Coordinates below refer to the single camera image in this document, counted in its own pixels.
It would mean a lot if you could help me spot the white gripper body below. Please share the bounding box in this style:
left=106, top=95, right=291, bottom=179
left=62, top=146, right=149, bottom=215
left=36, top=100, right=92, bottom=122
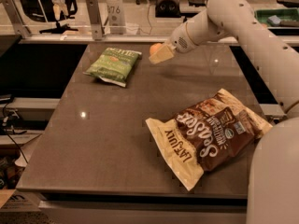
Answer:
left=166, top=22, right=196, bottom=53

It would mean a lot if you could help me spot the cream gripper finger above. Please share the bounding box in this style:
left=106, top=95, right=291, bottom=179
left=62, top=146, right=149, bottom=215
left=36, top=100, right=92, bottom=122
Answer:
left=149, top=43, right=175, bottom=64

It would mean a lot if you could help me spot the orange fruit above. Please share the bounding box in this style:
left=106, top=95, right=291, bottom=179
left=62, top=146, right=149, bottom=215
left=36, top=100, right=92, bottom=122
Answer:
left=149, top=43, right=162, bottom=55

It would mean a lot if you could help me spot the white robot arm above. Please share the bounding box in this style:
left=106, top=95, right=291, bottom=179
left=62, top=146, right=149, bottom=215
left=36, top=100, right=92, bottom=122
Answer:
left=149, top=0, right=299, bottom=224

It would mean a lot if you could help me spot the green jalapeno chip bag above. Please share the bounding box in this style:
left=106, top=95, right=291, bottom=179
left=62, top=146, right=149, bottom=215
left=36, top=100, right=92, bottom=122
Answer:
left=84, top=48, right=142, bottom=88

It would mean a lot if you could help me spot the brown Late July chip bag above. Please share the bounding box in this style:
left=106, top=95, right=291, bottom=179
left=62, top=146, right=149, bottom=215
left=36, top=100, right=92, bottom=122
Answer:
left=146, top=89, right=272, bottom=190

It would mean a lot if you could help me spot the black box with circles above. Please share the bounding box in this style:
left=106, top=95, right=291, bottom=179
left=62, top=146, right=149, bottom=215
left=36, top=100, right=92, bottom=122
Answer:
left=155, top=0, right=180, bottom=18

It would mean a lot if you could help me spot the white numbered pillar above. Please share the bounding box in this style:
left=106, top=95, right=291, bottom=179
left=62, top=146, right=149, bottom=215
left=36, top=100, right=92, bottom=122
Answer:
left=106, top=0, right=126, bottom=35

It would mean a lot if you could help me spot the green plastic bin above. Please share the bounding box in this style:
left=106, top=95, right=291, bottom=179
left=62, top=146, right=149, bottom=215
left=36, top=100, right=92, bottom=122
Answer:
left=255, top=8, right=299, bottom=27

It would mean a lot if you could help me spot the cardboard box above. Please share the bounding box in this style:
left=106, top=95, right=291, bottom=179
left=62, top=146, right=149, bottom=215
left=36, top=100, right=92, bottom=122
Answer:
left=0, top=189, right=39, bottom=212

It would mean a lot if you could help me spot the middle metal railing post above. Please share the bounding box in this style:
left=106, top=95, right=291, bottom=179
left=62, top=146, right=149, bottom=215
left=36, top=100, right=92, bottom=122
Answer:
left=86, top=0, right=104, bottom=40

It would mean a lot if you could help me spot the metal railing post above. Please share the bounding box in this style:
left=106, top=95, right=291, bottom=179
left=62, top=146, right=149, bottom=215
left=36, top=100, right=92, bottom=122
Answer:
left=86, top=0, right=104, bottom=40
left=0, top=0, right=31, bottom=38

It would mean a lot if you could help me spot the left metal railing post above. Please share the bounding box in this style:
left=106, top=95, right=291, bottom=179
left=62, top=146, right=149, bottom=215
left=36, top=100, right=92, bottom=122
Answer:
left=0, top=0, right=31, bottom=38

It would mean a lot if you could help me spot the black cable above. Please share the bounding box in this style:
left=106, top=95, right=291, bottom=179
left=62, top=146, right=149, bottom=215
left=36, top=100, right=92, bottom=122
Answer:
left=1, top=101, right=30, bottom=165

